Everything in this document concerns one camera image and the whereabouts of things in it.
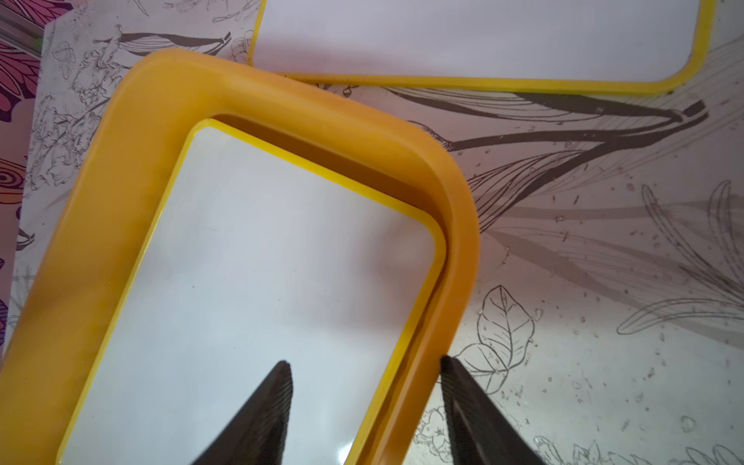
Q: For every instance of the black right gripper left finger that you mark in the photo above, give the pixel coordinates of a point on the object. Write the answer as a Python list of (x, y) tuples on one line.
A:
[(257, 433)]

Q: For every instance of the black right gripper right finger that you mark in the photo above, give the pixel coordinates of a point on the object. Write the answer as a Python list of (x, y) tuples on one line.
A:
[(478, 433)]

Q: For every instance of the yellow-framed whiteboard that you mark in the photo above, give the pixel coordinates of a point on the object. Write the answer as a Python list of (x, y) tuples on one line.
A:
[(578, 47), (255, 256)]

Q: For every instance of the yellow storage tray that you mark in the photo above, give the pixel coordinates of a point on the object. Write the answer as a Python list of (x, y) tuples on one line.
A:
[(99, 236)]

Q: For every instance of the aluminium cage frame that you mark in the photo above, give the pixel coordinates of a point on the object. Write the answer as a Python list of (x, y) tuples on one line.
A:
[(21, 33)]

